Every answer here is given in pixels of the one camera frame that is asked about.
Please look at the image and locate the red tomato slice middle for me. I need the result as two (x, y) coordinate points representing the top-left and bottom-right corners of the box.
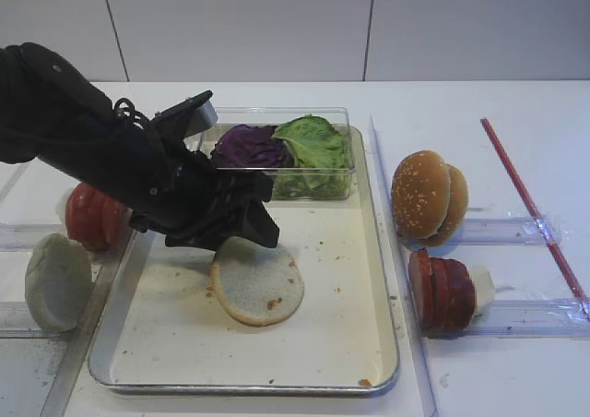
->
(101, 196), (124, 247)

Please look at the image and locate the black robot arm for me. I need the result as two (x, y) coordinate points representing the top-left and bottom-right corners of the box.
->
(1, 42), (279, 251)

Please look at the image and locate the red tomato slice front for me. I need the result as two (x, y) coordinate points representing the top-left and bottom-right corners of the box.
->
(65, 183), (107, 251)

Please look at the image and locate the clear holder lower right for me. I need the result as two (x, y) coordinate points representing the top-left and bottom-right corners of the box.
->
(464, 298), (589, 338)

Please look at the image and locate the sesame bun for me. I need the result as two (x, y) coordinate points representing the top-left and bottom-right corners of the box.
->
(391, 150), (451, 239)
(420, 164), (469, 246)

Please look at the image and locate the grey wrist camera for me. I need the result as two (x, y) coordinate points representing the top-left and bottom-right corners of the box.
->
(152, 90), (218, 141)

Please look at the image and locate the purple cabbage leaf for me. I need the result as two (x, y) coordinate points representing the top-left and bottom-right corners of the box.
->
(211, 125), (294, 168)

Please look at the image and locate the clear plastic box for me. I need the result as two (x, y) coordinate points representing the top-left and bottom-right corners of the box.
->
(191, 107), (355, 200)

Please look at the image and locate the clear rail right of tray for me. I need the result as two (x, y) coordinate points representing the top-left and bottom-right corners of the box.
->
(368, 115), (439, 416)

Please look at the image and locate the clear holder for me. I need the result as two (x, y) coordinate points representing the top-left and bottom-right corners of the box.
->
(0, 302), (75, 340)
(464, 298), (589, 338)
(1, 224), (66, 252)
(448, 217), (561, 245)

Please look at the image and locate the clear holder upper right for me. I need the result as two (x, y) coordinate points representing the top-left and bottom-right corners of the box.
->
(448, 217), (561, 245)

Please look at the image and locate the red meat patty front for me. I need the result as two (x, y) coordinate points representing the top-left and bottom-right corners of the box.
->
(408, 249), (434, 329)

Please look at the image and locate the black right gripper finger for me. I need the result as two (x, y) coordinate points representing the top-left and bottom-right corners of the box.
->
(202, 236), (241, 253)

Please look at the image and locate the red plastic strip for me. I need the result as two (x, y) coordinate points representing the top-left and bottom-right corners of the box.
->
(479, 118), (589, 320)

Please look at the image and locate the bun slice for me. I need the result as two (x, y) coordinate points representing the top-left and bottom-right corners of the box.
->
(211, 238), (305, 327)
(25, 232), (93, 332)

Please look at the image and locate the clear holder lower left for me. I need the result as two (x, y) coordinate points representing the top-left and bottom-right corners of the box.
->
(0, 302), (75, 340)

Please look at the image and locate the sesame bun top front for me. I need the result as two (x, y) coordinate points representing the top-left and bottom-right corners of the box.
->
(391, 150), (451, 239)

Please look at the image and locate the white cheese block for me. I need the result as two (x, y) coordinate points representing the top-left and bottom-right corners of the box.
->
(54, 187), (74, 231)
(468, 265), (496, 317)

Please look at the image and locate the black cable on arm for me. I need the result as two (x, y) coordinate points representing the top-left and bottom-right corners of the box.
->
(112, 96), (160, 160)

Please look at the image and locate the red meat patty middle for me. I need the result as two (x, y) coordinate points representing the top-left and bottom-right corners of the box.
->
(431, 257), (454, 332)

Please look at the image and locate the green lettuce leaf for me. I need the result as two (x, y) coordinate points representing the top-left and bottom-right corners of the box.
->
(273, 114), (350, 199)

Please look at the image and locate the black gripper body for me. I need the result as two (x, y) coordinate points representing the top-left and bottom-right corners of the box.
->
(129, 149), (274, 249)

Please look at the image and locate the clear holder upper left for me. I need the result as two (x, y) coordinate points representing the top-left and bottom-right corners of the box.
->
(1, 224), (66, 252)

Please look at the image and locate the sesame bun top rear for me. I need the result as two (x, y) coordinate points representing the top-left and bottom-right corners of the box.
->
(420, 164), (469, 246)

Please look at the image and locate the white cheese block left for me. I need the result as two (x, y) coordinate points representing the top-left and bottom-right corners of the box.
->
(54, 187), (74, 231)

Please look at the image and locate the white cheese block right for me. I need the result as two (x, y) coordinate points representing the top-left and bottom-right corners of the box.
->
(468, 265), (496, 317)

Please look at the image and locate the white metal tray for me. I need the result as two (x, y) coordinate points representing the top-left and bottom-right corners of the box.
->
(88, 132), (399, 396)

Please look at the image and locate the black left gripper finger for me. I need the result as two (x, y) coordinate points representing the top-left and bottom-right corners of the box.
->
(239, 200), (280, 248)

